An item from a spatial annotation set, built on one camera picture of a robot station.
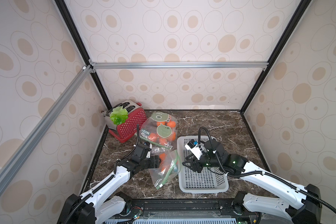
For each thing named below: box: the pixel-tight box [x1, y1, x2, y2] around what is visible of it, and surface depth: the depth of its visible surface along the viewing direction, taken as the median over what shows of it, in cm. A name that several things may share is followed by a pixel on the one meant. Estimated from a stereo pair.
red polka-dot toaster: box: [101, 100, 147, 143], surface depth 97 cm
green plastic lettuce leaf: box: [109, 105, 129, 126], surface depth 91 cm
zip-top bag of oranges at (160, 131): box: [139, 111, 181, 162], surface depth 96 cm
